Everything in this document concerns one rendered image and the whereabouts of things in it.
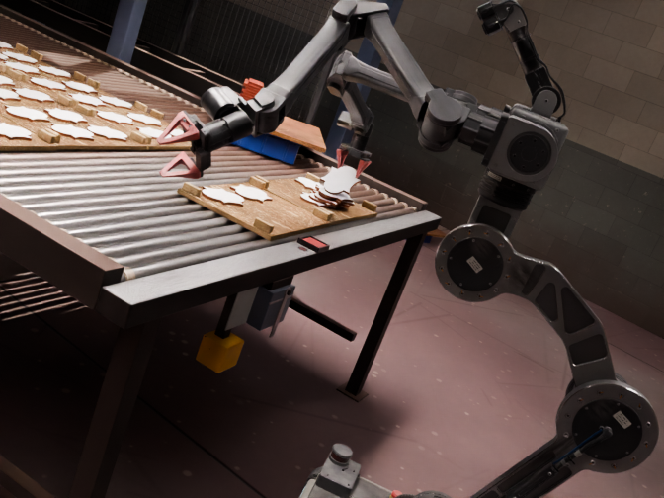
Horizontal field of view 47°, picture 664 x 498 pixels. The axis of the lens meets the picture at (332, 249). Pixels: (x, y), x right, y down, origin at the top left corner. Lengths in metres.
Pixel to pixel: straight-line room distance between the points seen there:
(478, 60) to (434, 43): 0.51
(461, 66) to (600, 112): 1.41
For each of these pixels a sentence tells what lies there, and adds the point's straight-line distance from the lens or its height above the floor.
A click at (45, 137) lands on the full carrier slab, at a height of 0.95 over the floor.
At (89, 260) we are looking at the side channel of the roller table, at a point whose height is 0.95.
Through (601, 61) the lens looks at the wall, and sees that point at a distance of 7.27.
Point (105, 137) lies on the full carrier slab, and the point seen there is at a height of 0.94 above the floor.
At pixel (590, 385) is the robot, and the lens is 2.00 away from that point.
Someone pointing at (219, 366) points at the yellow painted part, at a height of 0.64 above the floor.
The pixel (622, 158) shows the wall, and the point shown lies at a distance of 7.15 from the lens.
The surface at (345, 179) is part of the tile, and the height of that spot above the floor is 1.04.
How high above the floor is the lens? 1.58
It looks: 17 degrees down
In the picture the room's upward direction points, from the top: 21 degrees clockwise
